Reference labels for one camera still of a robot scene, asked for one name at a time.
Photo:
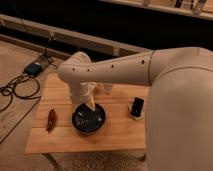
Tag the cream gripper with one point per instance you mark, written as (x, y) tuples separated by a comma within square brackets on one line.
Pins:
[(83, 93)]

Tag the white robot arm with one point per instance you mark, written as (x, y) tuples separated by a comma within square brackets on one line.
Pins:
[(179, 107)]

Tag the black phone on stand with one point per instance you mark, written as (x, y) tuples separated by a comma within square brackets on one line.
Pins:
[(136, 108)]

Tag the black tripod stand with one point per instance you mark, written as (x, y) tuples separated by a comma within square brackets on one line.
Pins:
[(53, 48)]

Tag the black bowl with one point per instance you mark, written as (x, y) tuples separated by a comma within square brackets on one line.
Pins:
[(88, 121)]

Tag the red chili pepper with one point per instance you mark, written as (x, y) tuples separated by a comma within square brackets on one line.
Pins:
[(51, 120)]

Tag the wooden table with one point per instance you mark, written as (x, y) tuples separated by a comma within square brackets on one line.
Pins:
[(119, 132)]

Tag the black power adapter box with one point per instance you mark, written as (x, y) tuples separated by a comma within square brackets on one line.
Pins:
[(33, 69)]

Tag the long wooden beam rail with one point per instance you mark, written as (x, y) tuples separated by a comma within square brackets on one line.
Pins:
[(97, 44)]

